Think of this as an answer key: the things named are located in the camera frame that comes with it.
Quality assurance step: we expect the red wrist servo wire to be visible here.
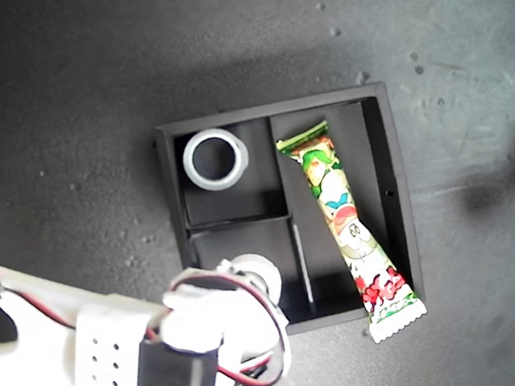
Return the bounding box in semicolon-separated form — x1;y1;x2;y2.
138;265;297;386

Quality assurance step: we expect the red forearm servo wire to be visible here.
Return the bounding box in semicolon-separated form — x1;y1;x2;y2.
0;222;79;340

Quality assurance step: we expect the large white tape roll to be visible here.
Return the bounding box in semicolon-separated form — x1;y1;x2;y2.
178;124;254;196

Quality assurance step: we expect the black compartment tray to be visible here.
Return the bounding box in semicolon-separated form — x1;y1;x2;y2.
149;80;429;351

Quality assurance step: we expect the green printed snack bar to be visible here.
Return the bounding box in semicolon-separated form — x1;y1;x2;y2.
274;109;431;356

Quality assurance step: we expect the small white tape roll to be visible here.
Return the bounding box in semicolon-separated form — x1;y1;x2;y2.
225;249;287;316

